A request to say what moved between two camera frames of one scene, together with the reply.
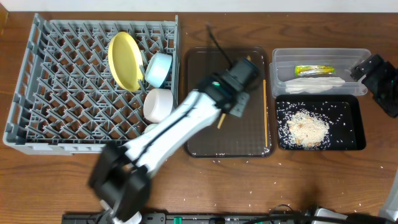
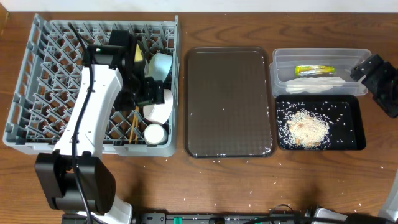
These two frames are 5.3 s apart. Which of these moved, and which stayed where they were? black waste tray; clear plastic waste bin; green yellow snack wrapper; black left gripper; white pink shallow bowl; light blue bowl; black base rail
Moved: black left gripper
Stayed: black base rail; green yellow snack wrapper; white pink shallow bowl; black waste tray; clear plastic waste bin; light blue bowl
